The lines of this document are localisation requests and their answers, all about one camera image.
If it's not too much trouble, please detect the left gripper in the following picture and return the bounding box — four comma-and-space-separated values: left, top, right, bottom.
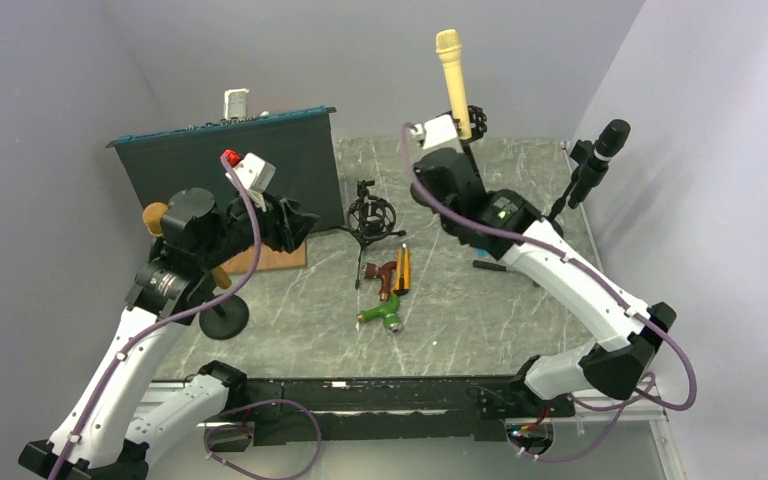
199, 186, 322, 270

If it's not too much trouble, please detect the black tripod shock mount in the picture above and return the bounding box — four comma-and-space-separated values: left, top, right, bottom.
339, 180, 407, 290

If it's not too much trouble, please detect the black round base stand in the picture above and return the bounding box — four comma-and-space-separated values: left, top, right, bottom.
199, 296, 250, 341

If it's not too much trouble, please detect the gold brown microphone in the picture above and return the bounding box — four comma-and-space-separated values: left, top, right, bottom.
142, 202, 232, 289

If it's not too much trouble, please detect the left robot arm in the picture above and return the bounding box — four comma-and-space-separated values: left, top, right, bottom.
18, 188, 318, 479

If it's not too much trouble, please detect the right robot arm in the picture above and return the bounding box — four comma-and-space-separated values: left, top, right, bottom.
406, 147, 676, 415

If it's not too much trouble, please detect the cream microphone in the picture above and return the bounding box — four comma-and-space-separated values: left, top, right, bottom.
435, 29, 472, 141

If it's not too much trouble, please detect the black clip mic stand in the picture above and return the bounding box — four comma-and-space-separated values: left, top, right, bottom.
548, 140, 603, 221

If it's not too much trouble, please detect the black microphone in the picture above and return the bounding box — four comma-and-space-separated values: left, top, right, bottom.
592, 119, 631, 181

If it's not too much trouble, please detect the wooden board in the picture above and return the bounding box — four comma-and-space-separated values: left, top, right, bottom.
222, 241, 307, 275

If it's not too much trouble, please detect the dark teal rack unit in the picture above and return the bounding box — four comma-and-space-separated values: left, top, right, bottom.
106, 105, 346, 233

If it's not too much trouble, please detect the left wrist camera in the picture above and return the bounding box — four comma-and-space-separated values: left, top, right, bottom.
220, 149, 276, 212

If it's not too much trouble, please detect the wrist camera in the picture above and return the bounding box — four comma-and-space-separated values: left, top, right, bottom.
408, 114, 463, 153
220, 149, 276, 212

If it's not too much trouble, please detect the brown wooden handle tool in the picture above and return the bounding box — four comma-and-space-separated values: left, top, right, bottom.
363, 261, 398, 303

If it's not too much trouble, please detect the green handle tool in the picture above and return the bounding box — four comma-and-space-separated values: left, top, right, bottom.
356, 296, 404, 334

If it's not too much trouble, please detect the white bracket behind rack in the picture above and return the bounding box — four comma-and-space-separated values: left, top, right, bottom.
223, 88, 249, 120

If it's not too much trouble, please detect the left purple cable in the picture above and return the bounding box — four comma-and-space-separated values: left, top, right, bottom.
46, 155, 264, 480

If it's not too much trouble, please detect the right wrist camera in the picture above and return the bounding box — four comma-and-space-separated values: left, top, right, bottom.
408, 114, 463, 153

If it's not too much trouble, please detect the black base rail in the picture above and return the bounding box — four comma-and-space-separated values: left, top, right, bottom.
198, 361, 575, 446

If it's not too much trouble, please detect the black shock mount stand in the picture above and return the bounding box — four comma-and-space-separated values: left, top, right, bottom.
458, 105, 487, 190

